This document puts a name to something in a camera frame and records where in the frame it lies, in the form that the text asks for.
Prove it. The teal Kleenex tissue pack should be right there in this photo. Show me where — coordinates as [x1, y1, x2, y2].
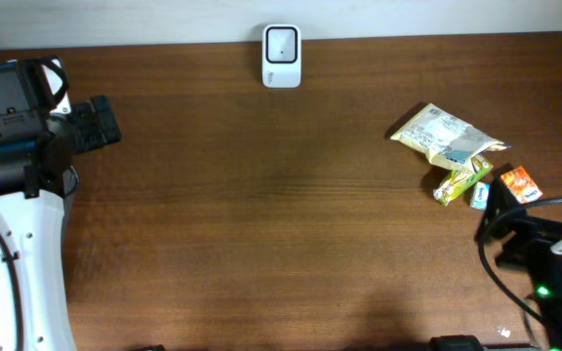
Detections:
[469, 181, 490, 211]

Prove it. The orange juice carton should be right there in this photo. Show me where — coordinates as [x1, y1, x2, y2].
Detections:
[500, 167, 543, 204]

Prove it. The green juice carton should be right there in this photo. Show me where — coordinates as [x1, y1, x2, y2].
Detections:
[433, 155, 494, 206]

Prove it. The yellow white snack bag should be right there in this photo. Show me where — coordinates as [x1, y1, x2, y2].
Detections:
[390, 103, 508, 172]

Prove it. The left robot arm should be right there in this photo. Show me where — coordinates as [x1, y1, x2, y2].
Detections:
[0, 56, 121, 350]

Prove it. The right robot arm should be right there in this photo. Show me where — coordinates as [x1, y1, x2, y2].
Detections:
[475, 179, 562, 350]

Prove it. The white barcode scanner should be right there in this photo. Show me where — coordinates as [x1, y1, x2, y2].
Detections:
[261, 23, 302, 89]

